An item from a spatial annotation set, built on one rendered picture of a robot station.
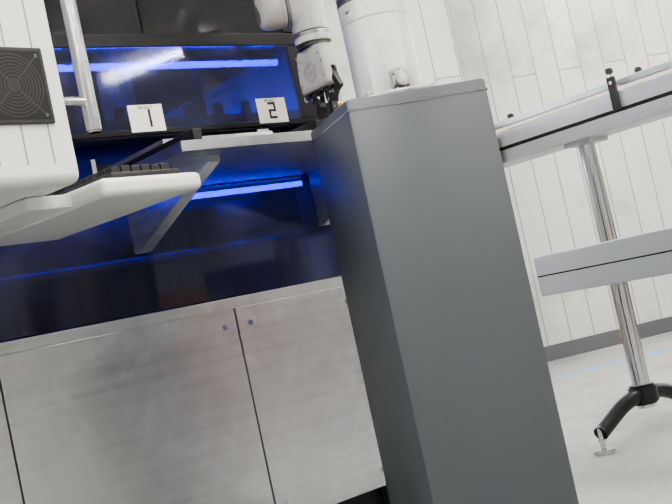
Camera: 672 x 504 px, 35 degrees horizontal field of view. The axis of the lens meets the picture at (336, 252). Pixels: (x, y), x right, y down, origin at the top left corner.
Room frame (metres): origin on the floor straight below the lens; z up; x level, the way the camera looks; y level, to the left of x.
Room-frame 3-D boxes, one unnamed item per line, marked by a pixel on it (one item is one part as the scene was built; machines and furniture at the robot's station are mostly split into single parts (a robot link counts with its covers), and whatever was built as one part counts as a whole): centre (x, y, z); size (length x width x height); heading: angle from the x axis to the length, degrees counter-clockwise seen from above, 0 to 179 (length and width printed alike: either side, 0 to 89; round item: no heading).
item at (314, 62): (2.36, -0.05, 1.07); 0.10 x 0.07 x 0.11; 39
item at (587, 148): (2.98, -0.76, 0.46); 0.09 x 0.09 x 0.77; 39
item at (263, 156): (2.26, 0.11, 0.87); 0.70 x 0.48 x 0.02; 129
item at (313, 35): (2.37, -0.05, 1.13); 0.09 x 0.08 x 0.03; 39
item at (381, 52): (1.85, -0.15, 0.95); 0.19 x 0.19 x 0.18
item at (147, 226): (2.10, 0.30, 0.80); 0.34 x 0.03 x 0.13; 39
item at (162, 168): (1.84, 0.42, 0.82); 0.40 x 0.14 x 0.02; 47
